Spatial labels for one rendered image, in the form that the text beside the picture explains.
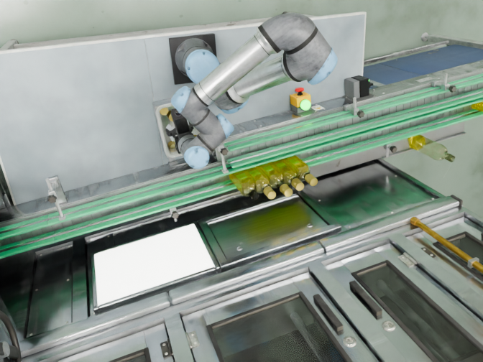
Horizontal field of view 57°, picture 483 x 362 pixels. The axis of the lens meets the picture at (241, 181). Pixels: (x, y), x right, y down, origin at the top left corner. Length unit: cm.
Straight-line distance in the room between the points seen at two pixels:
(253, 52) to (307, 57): 16
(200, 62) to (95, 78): 44
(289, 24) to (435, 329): 94
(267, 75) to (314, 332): 81
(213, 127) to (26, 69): 74
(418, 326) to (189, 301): 69
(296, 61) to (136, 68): 70
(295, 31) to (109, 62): 78
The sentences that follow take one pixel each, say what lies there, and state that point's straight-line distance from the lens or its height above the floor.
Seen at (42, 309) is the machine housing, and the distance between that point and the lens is 172.
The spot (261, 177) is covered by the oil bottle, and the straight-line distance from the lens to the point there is 174.
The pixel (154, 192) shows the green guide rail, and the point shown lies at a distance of 176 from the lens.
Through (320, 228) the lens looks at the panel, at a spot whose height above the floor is 130.
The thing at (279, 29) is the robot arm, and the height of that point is 131.
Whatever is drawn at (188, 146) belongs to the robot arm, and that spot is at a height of 119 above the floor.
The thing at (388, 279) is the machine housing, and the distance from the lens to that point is 152.
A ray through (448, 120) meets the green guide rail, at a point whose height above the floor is 92.
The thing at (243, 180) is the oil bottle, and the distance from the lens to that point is 173.
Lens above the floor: 253
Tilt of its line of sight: 59 degrees down
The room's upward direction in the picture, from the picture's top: 141 degrees clockwise
